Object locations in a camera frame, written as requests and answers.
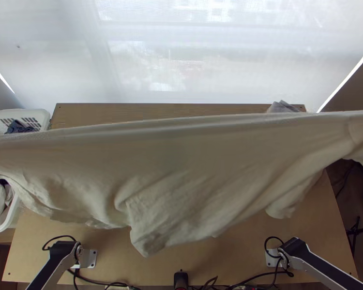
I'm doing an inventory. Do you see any white t-shirt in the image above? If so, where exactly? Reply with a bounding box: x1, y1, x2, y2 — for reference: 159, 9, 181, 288
0, 109, 363, 258

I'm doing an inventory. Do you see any pile of folded clothes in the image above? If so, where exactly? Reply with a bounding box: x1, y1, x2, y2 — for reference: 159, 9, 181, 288
266, 100, 303, 115

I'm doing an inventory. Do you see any black tripod stand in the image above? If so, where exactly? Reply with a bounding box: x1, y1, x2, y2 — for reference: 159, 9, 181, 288
346, 216, 363, 258

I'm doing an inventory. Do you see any black cable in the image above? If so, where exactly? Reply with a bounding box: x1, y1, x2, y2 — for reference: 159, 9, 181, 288
229, 236, 295, 288
42, 235, 78, 252

